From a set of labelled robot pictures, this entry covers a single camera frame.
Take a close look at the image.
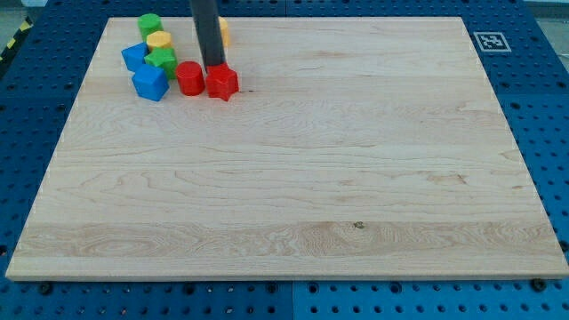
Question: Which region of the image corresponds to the yellow block behind rod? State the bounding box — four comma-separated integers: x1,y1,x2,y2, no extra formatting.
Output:
219,17,231,48

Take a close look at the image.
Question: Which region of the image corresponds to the red cylinder block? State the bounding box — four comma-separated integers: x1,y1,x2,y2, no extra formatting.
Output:
175,61,205,96

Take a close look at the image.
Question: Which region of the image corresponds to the yellow hexagon block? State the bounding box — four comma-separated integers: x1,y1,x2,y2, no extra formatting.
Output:
146,30,172,52

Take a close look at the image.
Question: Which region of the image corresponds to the white fiducial marker tag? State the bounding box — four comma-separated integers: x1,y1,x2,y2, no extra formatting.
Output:
474,31,511,52

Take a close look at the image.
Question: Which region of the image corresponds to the blue angular block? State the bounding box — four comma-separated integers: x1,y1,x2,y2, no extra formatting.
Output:
121,42,148,72

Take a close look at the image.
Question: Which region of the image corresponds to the blue cube block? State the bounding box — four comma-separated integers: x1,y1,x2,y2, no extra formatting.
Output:
132,64,169,101

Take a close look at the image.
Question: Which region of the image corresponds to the green star block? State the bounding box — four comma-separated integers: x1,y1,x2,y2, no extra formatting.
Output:
144,48,178,80

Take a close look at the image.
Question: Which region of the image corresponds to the green cylinder block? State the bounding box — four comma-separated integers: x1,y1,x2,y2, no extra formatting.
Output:
137,12,164,41

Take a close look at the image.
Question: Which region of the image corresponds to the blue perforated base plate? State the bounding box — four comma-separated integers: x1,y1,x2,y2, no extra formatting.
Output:
1,1,568,319

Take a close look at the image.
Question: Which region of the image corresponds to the light wooden board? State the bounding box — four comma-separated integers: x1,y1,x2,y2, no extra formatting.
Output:
6,17,568,282

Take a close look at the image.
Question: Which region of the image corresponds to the red star block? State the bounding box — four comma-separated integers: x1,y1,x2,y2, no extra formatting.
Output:
205,62,239,101

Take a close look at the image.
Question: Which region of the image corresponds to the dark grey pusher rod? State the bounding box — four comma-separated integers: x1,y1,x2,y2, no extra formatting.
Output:
189,0,226,72

